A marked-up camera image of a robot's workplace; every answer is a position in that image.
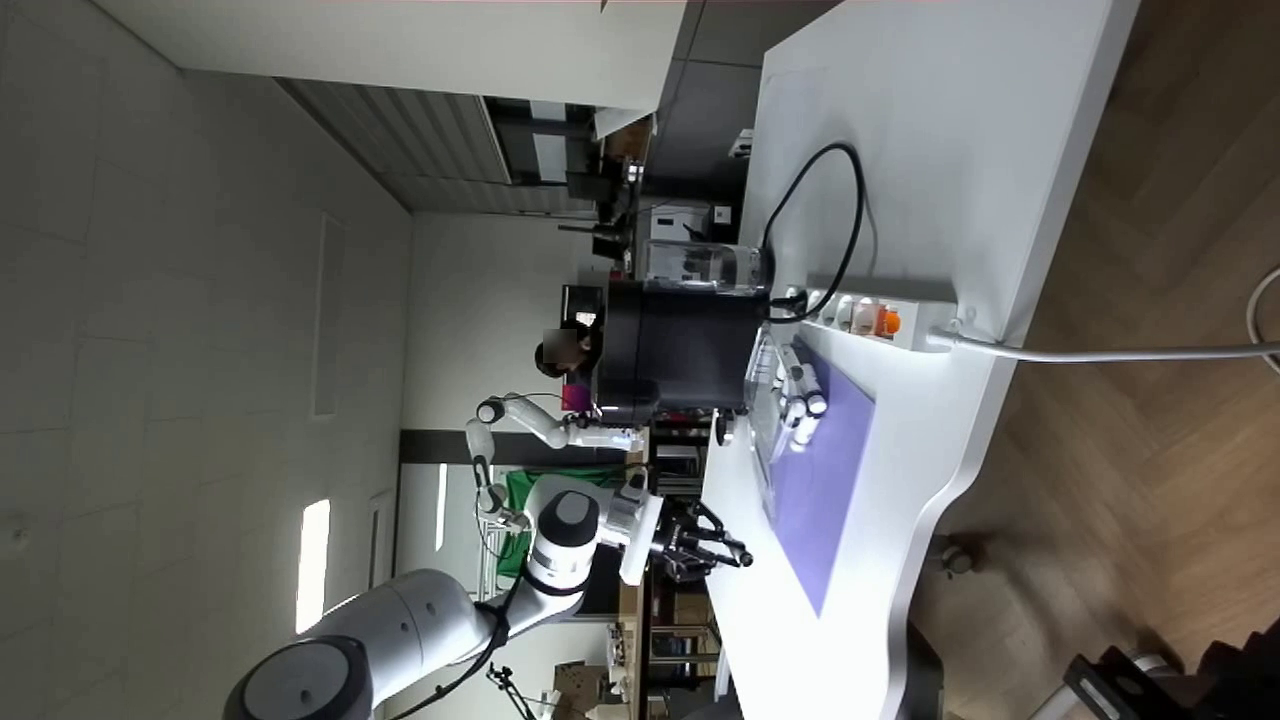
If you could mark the green cloth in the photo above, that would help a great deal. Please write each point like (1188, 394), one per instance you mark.
(515, 553)

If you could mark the white countertop appliance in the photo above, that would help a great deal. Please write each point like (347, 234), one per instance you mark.
(666, 243)

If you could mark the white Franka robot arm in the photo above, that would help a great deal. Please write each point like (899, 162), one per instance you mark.
(401, 625)

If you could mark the clear plastic container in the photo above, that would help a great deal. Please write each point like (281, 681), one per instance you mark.
(765, 441)

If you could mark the wooden storage shelf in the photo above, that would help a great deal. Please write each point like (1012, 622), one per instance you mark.
(675, 463)

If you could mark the beige fuzzy rug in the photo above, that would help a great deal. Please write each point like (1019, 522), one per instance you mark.
(1025, 602)

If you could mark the black equipment on floor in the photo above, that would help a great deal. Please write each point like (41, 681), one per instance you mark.
(1200, 685)

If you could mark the white power strip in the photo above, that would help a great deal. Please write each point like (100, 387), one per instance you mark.
(892, 313)

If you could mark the small white background robot arm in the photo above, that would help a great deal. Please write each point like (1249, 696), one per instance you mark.
(532, 423)

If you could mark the person with pink shirt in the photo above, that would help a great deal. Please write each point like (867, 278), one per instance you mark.
(548, 357)

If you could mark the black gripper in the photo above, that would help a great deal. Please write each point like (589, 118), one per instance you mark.
(682, 540)

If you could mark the purple table mat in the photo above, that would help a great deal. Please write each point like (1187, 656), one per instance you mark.
(825, 507)

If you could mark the black computer monitor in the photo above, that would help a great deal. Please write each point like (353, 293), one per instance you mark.
(682, 346)

